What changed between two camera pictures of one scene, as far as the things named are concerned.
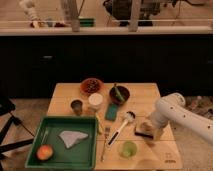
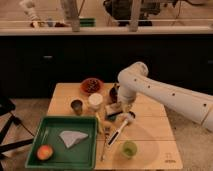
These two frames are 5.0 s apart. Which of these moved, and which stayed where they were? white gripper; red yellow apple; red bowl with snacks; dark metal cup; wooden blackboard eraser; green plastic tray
Moved: white gripper; wooden blackboard eraser
Stayed: red bowl with snacks; dark metal cup; green plastic tray; red yellow apple
